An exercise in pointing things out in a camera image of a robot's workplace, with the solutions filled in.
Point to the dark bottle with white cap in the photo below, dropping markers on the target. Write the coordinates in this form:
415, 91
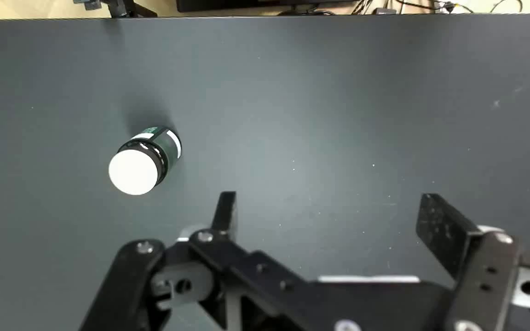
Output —
145, 161

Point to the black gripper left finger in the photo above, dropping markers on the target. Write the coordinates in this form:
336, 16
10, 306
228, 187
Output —
226, 214

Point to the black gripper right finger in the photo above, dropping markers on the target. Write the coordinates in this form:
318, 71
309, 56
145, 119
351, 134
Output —
447, 233

